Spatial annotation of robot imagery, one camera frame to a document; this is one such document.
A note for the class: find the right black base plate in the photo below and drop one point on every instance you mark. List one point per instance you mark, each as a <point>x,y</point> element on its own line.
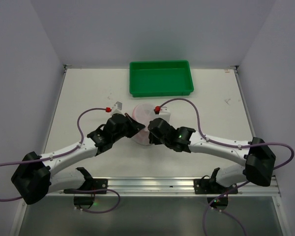
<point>208,185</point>

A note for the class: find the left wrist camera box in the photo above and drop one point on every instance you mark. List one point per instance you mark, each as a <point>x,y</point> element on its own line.
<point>116,109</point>

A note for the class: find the green plastic tray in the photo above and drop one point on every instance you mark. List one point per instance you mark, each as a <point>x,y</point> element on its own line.
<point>160,78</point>

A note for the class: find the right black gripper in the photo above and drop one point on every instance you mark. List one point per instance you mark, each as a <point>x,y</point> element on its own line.
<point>154,130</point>

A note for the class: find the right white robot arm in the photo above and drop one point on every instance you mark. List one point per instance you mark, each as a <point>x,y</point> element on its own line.
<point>253,161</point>

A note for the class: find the aluminium mounting rail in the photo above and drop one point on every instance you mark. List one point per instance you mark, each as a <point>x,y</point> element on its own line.
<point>162,185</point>

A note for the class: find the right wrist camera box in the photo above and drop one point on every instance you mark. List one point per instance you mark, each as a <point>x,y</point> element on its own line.
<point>162,112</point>

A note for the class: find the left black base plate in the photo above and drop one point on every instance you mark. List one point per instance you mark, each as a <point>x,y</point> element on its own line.
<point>99,185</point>

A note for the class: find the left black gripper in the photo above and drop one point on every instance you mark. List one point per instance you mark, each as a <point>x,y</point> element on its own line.
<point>129,123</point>

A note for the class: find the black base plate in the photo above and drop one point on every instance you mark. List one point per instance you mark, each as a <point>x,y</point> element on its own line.
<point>99,185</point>
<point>208,185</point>

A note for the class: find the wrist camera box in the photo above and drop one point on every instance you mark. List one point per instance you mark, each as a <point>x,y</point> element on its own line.
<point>162,112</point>
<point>116,109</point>

